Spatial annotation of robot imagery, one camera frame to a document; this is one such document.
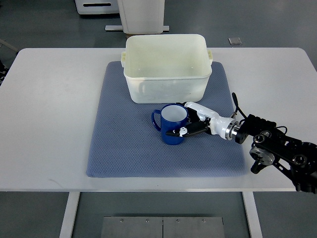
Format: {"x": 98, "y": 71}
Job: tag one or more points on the dark object at left edge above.
{"x": 3, "y": 72}

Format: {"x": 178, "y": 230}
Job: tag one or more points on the white cabinet with slot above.
{"x": 85, "y": 7}

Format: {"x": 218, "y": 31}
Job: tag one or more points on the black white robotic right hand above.
{"x": 202, "y": 119}

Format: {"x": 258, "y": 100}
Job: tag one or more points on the white plastic storage box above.
{"x": 166, "y": 68}

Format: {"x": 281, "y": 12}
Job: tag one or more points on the small grey floor plate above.
{"x": 235, "y": 41}

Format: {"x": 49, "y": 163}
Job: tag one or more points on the white pedestal column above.
{"x": 142, "y": 16}

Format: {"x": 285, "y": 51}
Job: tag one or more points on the white left table leg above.
{"x": 69, "y": 215}

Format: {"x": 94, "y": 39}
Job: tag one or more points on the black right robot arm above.
{"x": 296, "y": 159}

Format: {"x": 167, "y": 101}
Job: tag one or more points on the white right table leg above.
{"x": 252, "y": 215}

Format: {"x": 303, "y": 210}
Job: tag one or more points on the blue enamel mug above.
{"x": 170, "y": 117}

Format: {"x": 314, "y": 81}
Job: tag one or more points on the white table leg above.
{"x": 252, "y": 215}
{"x": 69, "y": 215}

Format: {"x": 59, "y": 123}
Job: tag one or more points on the blue textured table mat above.
{"x": 125, "y": 143}

